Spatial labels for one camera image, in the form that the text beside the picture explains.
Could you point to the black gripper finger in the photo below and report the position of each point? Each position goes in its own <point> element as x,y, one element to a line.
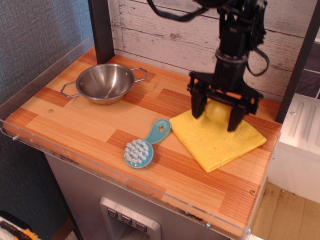
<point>198,102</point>
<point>236,116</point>

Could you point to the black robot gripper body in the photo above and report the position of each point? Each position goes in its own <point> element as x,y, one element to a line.
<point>227,83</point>

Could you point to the yellow toy potato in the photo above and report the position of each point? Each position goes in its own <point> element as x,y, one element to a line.
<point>218,111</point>

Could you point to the yellow cloth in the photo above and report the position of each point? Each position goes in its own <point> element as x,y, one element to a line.
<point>211,145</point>

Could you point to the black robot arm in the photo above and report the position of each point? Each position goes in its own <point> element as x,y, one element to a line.
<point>241,30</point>

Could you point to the white toy sink unit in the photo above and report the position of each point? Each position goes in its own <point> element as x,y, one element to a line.
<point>295,164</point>

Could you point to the teal scrub brush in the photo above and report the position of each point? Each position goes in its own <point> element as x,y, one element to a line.
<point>139,153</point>

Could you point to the grey cabinet with dispenser panel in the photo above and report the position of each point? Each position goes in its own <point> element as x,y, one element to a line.
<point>104,210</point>

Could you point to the clear acrylic table guard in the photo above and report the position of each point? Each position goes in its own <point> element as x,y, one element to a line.
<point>94,136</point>

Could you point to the black and yellow object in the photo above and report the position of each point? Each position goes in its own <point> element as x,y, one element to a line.
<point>12,228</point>

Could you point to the steel pot with wire handles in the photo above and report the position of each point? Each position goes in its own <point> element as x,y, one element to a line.
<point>106,84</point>

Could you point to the dark right frame post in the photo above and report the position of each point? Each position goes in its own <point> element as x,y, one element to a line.
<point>300,63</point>

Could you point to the dark frame post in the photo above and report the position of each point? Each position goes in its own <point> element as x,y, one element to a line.
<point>300,63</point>
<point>102,30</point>

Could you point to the dark left frame post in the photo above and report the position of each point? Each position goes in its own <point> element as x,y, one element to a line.
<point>102,30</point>

